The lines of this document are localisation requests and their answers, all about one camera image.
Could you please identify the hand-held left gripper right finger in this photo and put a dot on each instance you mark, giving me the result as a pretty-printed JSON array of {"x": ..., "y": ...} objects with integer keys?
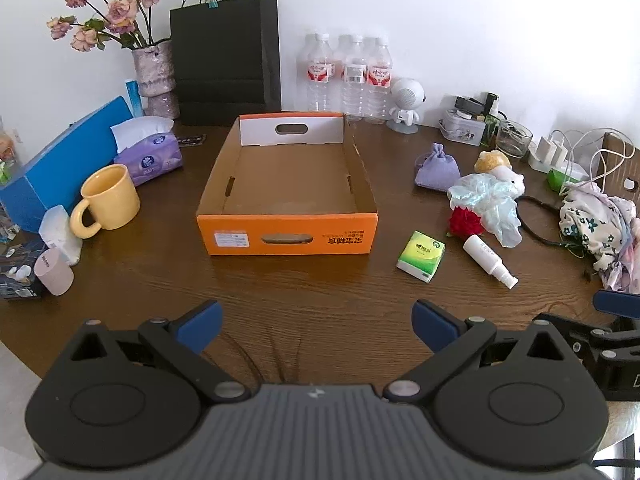
[{"x": 436, "y": 326}]

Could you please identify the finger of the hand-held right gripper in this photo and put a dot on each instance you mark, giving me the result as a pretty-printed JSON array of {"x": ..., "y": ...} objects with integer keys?
[
  {"x": 617, "y": 304},
  {"x": 580, "y": 332}
]

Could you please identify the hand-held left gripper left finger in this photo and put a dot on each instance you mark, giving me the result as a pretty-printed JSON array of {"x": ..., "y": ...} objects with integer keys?
[{"x": 200, "y": 326}]

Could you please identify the green tissue packet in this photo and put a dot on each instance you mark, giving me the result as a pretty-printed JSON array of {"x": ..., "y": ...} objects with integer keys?
[{"x": 422, "y": 255}]

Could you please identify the white spray bottle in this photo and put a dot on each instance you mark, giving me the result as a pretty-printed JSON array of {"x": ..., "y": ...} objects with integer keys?
[{"x": 482, "y": 255}]

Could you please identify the red rose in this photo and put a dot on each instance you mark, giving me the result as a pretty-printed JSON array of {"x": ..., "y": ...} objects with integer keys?
[{"x": 487, "y": 196}]

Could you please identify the orange cardboard box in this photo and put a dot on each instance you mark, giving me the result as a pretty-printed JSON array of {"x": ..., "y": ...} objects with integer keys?
[{"x": 290, "y": 185}]

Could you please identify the wooden desktop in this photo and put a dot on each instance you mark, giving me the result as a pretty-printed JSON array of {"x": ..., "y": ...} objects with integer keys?
[{"x": 325, "y": 280}]

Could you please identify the floral cloth pile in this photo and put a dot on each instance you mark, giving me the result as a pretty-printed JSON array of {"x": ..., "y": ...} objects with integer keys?
[{"x": 595, "y": 225}]

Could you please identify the black headband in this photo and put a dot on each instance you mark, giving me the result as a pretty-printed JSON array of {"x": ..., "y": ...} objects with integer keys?
[{"x": 540, "y": 203}]

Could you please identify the wooden chair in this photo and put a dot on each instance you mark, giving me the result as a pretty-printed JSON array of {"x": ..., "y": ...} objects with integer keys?
[{"x": 620, "y": 165}]

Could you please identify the yellow mug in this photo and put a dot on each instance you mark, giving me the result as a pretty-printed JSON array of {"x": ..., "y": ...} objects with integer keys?
[{"x": 112, "y": 200}]

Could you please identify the pink cylinder cup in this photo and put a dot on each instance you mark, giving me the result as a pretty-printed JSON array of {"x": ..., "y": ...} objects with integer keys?
[{"x": 52, "y": 274}]

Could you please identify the white power strip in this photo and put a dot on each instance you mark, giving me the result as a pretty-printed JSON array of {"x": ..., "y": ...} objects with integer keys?
[{"x": 540, "y": 162}]

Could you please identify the white tissue pack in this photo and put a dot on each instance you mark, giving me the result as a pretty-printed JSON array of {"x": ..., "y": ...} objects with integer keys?
[{"x": 60, "y": 232}]

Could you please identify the white charger plug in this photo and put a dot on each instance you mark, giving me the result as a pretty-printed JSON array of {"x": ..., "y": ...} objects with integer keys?
[
  {"x": 544, "y": 149},
  {"x": 559, "y": 146}
]

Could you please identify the white and yellow plush toy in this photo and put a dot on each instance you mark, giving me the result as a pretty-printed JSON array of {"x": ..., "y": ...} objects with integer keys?
[{"x": 492, "y": 161}]

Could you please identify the purple tissue pack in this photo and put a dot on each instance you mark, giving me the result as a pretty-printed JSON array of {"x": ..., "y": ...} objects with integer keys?
[{"x": 150, "y": 157}]

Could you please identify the black card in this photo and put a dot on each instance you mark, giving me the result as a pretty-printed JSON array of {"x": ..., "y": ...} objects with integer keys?
[{"x": 192, "y": 140}]

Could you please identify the dark printed box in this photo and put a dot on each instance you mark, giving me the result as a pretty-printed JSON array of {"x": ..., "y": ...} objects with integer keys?
[{"x": 17, "y": 270}]

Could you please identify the clear glass jar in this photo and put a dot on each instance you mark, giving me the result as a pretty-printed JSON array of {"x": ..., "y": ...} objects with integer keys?
[{"x": 514, "y": 140}]

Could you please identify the printed tin box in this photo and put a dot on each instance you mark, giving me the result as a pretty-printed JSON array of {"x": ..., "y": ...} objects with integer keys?
[{"x": 460, "y": 130}]

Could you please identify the green glass bottle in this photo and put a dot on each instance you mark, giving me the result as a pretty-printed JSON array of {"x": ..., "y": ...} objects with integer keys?
[{"x": 491, "y": 127}]

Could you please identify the blue box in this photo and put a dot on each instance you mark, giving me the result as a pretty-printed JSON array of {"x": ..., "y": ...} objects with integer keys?
[{"x": 55, "y": 165}]

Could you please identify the black device on tin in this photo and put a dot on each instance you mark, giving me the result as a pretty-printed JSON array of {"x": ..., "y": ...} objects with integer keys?
[{"x": 469, "y": 105}]

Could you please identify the white robot figurine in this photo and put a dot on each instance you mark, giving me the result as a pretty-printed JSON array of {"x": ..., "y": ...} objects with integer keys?
[{"x": 406, "y": 97}]

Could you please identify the light blue carton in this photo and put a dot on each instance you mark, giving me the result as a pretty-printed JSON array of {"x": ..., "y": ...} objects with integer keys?
[{"x": 132, "y": 97}]

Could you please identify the clear water bottle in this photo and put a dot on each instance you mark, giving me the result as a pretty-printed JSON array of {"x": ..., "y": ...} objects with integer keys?
[
  {"x": 354, "y": 80},
  {"x": 317, "y": 75},
  {"x": 378, "y": 80}
]

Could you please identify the colourful packet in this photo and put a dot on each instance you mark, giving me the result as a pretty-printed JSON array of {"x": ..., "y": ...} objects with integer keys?
[{"x": 6, "y": 160}]

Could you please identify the black paper bag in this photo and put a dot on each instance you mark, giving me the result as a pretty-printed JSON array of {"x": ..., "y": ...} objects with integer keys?
[{"x": 225, "y": 60}]

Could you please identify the dried pink roses bunch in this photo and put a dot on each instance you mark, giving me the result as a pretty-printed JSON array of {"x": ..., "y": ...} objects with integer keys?
[{"x": 120, "y": 10}]

